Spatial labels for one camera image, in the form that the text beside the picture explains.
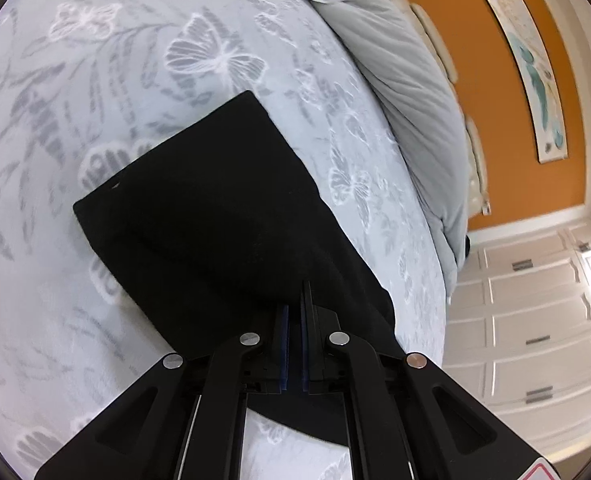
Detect black pants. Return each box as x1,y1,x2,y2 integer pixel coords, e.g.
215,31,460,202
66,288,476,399
73,90,401,449

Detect white wardrobe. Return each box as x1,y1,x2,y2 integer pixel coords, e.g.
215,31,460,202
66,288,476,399
443,218,591,463

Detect grey duvet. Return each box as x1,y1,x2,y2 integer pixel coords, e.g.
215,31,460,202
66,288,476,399
309,0,469,292

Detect butterfly patterned bed sheet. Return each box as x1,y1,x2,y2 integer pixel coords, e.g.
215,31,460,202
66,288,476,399
0,0,446,479

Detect framed wall painting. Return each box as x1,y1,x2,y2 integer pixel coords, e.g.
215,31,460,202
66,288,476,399
486,0,568,164

